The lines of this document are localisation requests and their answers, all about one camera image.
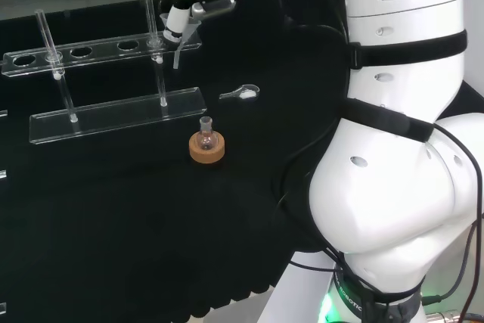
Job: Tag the clear acrylic funnel stand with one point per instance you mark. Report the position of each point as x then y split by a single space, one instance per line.
113 115

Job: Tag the small round-bottom glass flask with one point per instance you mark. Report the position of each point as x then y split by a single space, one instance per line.
207 139

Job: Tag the black cloth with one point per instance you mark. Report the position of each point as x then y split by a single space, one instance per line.
113 224

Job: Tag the translucent plastic funnel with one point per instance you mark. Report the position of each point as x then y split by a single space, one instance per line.
191 30

